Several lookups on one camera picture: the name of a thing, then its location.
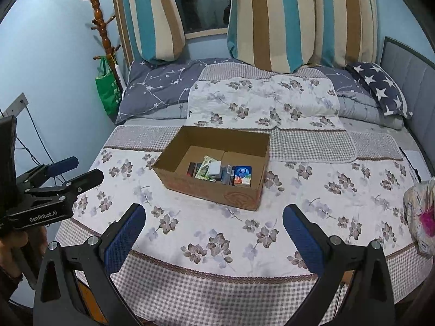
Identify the green packet on bed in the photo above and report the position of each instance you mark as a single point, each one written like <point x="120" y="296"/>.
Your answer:
<point x="201" y="172"/>

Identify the wooden coat rack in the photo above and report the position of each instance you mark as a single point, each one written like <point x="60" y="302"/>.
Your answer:
<point x="100" y="25"/>

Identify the floral bedspread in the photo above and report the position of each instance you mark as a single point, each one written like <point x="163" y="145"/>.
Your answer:
<point x="203" y="263"/>

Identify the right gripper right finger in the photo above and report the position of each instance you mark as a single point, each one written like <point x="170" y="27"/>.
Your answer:
<point x="308" y="238"/>

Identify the grey padded headboard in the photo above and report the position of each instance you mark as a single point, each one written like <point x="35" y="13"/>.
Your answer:
<point x="414" y="74"/>

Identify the dark window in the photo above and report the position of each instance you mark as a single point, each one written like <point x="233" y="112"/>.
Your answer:
<point x="204" y="3"/>

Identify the navy star pillow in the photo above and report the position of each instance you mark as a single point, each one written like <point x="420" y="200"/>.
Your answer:
<point x="380" y="84"/>

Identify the grey constellation pillow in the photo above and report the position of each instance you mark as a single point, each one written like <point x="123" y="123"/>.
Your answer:
<point x="161" y="91"/>

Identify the white square charger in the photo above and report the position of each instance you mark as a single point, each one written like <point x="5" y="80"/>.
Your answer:
<point x="214" y="169"/>

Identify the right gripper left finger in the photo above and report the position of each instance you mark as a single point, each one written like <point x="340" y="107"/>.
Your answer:
<point x="119" y="238"/>

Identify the white paper sheet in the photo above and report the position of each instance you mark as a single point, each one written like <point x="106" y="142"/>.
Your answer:
<point x="414" y="160"/>

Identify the right striped cushion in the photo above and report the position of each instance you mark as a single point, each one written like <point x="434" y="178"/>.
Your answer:
<point x="284" y="35"/>

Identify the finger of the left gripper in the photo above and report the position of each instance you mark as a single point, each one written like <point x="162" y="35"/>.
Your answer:
<point x="38" y="175"/>
<point x="65" y="194"/>

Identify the folded grey blanket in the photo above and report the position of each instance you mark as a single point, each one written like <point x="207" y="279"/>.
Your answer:
<point x="356" y="102"/>

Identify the white pink cloth bundle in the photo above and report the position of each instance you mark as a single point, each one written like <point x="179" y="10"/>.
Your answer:
<point x="418" y="204"/>

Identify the folded floral quilt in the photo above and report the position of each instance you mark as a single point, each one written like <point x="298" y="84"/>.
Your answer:
<point x="298" y="111"/>

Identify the green shopping bag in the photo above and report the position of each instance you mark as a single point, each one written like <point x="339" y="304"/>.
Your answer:
<point x="107" y="88"/>

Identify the brown cardboard box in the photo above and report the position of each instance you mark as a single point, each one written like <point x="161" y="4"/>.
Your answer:
<point x="177" y="165"/>

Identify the blue card box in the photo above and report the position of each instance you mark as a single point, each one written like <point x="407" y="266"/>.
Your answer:
<point x="242" y="176"/>

